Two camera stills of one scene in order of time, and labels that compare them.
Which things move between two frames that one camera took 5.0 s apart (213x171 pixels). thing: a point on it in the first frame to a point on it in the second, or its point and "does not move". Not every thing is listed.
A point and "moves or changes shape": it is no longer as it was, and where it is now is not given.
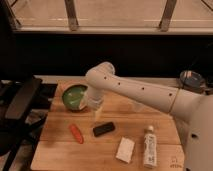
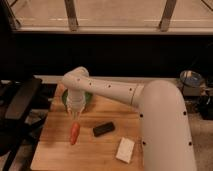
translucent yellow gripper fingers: (97, 113) to (75, 115)
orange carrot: (76, 133) moves or changes shape
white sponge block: (125, 150) does not move
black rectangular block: (102, 129) does not move
